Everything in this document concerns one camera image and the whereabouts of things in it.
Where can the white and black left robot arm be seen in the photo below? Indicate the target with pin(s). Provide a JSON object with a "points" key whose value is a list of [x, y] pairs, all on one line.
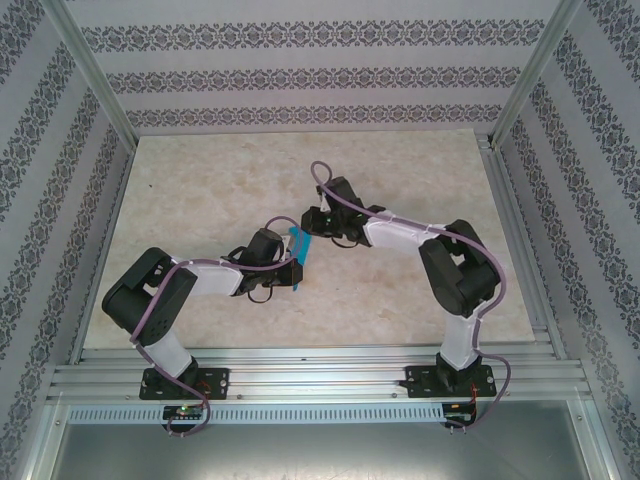
{"points": [[215, 277]]}

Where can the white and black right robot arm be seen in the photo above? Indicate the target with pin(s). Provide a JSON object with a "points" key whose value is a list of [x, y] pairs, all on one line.
{"points": [[395, 232]]}

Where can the grey metal sheet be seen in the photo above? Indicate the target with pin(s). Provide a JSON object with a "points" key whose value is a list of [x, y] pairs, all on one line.
{"points": [[320, 455]]}

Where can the aluminium mounting rail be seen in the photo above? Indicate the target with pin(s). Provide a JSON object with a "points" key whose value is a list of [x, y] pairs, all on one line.
{"points": [[320, 372]]}

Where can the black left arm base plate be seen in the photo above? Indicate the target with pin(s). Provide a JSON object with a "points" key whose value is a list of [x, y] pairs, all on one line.
{"points": [[217, 382]]}

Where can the aluminium side rail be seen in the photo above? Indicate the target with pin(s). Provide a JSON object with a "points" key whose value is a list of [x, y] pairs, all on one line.
{"points": [[112, 210], [507, 200]]}

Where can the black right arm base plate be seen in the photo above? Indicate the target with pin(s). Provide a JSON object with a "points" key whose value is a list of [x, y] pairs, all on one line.
{"points": [[417, 382]]}

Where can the aluminium frame post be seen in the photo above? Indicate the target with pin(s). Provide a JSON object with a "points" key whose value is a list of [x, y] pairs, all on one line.
{"points": [[95, 75], [532, 75]]}

